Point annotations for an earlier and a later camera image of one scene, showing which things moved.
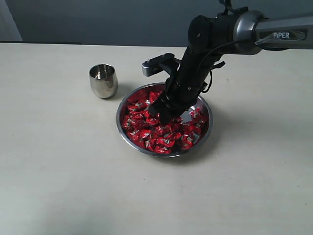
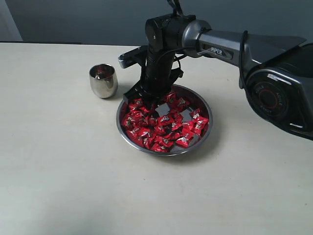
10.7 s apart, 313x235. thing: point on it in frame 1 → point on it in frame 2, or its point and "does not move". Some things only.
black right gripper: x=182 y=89 → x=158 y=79
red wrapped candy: x=196 y=113 does not move
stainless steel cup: x=103 y=80 does not move
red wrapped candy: x=200 y=124 does not move
